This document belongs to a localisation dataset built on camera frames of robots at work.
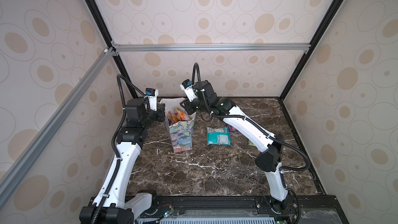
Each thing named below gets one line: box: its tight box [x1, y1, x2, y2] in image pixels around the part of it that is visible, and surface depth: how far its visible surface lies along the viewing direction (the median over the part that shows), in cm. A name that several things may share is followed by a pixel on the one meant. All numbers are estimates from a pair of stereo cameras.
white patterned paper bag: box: [159, 97, 197, 153], surface depth 83 cm
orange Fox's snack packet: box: [167, 110, 179, 124], surface depth 89 cm
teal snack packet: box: [206, 126, 232, 146], surface depth 96 cm
